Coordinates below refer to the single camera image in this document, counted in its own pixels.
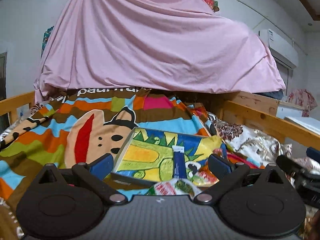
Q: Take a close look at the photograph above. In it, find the blue long snack packet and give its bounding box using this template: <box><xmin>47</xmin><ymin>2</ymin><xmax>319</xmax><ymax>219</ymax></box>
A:
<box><xmin>172</xmin><ymin>145</ymin><xmax>187</xmax><ymax>179</ymax></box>

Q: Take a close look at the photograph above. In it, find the orange snack bag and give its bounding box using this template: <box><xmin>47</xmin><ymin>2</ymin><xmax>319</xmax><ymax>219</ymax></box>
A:
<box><xmin>145</xmin><ymin>178</ymin><xmax>202</xmax><ymax>199</ymax></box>

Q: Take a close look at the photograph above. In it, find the colourful cartoon monkey blanket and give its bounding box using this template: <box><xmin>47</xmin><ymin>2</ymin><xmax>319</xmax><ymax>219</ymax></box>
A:
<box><xmin>1</xmin><ymin>87</ymin><xmax>222</xmax><ymax>239</ymax></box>

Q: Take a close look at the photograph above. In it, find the dinosaur print tray box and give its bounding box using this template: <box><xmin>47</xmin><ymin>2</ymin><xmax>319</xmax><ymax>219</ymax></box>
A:
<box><xmin>112</xmin><ymin>128</ymin><xmax>222</xmax><ymax>187</ymax></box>

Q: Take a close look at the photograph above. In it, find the white air conditioner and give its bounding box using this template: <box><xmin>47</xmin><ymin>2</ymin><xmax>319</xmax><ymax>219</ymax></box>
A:
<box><xmin>258</xmin><ymin>29</ymin><xmax>299</xmax><ymax>69</ymax></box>

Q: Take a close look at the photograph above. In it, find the pink bed sheet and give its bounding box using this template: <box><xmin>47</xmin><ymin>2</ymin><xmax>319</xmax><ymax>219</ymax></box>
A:
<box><xmin>34</xmin><ymin>0</ymin><xmax>285</xmax><ymax>101</ymax></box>

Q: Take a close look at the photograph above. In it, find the wooden bed frame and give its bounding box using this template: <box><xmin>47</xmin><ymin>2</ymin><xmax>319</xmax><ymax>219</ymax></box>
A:
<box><xmin>0</xmin><ymin>90</ymin><xmax>320</xmax><ymax>151</ymax></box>

